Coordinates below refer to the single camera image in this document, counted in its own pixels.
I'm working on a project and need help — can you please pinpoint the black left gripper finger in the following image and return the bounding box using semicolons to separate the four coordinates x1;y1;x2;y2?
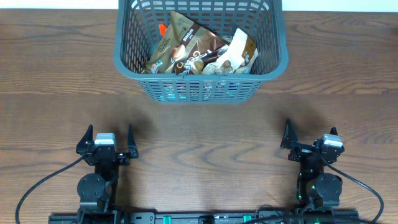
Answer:
76;124;93;149
127;124;137;153

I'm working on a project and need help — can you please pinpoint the grey plastic basket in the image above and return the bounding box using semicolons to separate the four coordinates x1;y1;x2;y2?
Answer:
114;0;289;103

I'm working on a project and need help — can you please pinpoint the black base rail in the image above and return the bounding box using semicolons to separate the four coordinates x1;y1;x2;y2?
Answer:
48;208;360;224

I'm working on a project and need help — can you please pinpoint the gold coffee bag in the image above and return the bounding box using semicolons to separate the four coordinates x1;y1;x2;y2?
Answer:
142;11;229;75

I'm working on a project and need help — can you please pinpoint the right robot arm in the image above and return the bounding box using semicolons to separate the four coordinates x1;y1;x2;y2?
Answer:
280;119;345;210

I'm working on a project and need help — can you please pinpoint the white brown snack bag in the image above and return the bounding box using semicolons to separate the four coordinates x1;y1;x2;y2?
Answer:
201;28;258;75

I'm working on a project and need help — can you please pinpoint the right black cable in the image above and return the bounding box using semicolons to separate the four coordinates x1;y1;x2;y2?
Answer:
315;149;385;223

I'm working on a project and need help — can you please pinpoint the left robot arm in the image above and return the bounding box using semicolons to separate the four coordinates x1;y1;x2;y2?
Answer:
76;125;139;215

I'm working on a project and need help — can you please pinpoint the black cable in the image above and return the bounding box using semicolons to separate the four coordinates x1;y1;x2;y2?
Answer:
14;155;86;224
315;149;385;223

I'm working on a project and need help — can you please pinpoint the orange spaghetti pack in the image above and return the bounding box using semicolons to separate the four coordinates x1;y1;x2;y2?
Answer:
158;24;167;37

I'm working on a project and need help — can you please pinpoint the left black cable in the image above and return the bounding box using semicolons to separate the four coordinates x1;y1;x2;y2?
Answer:
14;155;86;224

